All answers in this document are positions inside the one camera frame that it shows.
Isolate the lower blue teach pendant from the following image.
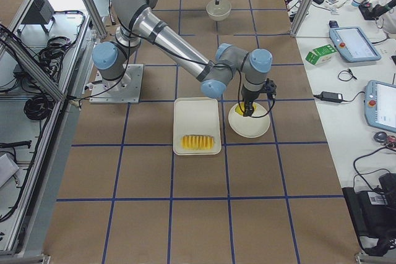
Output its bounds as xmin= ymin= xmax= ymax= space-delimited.
xmin=364 ymin=80 xmax=395 ymax=132

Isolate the blue teach pendant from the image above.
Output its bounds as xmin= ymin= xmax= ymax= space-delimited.
xmin=364 ymin=80 xmax=395 ymax=132
xmin=329 ymin=27 xmax=381 ymax=62

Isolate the small black cable loop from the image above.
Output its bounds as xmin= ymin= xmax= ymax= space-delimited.
xmin=337 ymin=68 xmax=358 ymax=82

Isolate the green white carton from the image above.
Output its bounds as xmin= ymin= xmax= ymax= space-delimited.
xmin=305 ymin=44 xmax=337 ymax=65

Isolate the round grey puck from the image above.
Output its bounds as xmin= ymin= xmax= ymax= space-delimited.
xmin=373 ymin=131 xmax=387 ymax=143

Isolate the yellow lemon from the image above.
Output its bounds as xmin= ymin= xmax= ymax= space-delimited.
xmin=235 ymin=105 xmax=256 ymax=117

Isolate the white round plate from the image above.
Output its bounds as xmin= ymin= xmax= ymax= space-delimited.
xmin=228 ymin=103 xmax=270 ymax=138

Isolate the white bowl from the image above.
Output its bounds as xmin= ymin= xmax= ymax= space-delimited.
xmin=206 ymin=0 xmax=231 ymax=22

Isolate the black power adapter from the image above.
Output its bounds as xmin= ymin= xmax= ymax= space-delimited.
xmin=321 ymin=92 xmax=343 ymax=103

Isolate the sliced yellow fruit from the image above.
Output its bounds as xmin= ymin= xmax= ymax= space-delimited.
xmin=181 ymin=135 xmax=214 ymax=150

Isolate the grey electronics box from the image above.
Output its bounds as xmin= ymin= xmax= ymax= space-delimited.
xmin=21 ymin=0 xmax=54 ymax=33

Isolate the white rectangular tray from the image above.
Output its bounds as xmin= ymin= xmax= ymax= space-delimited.
xmin=173 ymin=97 xmax=222 ymax=156

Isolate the upper blue teach pendant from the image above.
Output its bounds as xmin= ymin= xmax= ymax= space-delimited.
xmin=329 ymin=27 xmax=381 ymax=62

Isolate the coiled black cable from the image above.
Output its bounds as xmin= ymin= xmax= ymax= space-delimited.
xmin=24 ymin=93 xmax=54 ymax=121

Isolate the black joystick device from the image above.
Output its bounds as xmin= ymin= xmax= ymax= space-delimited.
xmin=358 ymin=0 xmax=395 ymax=20

